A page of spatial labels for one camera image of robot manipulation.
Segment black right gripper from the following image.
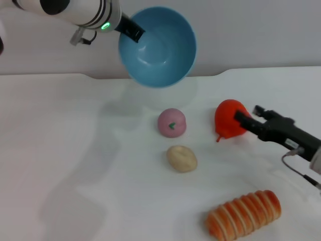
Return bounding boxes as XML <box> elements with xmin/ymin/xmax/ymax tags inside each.
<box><xmin>233</xmin><ymin>104</ymin><xmax>321</xmax><ymax>162</ymax></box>

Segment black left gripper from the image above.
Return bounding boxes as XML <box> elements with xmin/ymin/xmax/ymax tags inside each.
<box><xmin>114</xmin><ymin>13</ymin><xmax>146</xmax><ymax>43</ymax></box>

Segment blue plastic bowl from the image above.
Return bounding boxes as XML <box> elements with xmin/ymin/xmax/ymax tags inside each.
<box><xmin>118</xmin><ymin>6</ymin><xmax>197</xmax><ymax>89</ymax></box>

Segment beige egg yolk pastry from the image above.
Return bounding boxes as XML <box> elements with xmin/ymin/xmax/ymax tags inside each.
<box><xmin>166</xmin><ymin>145</ymin><xmax>198</xmax><ymax>174</ymax></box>

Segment orange pear toy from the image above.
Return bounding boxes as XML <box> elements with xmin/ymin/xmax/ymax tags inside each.
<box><xmin>214</xmin><ymin>99</ymin><xmax>252</xmax><ymax>143</ymax></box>

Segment pink peach bun toy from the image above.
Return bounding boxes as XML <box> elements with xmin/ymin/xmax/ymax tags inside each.
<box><xmin>157</xmin><ymin>108</ymin><xmax>187</xmax><ymax>139</ymax></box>

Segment striped orange bread roll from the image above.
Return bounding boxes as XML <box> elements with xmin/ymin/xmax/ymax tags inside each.
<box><xmin>205</xmin><ymin>189</ymin><xmax>282</xmax><ymax>239</ymax></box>

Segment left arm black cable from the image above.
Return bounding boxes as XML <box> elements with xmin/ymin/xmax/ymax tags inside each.
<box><xmin>69</xmin><ymin>26</ymin><xmax>98</xmax><ymax>46</ymax></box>

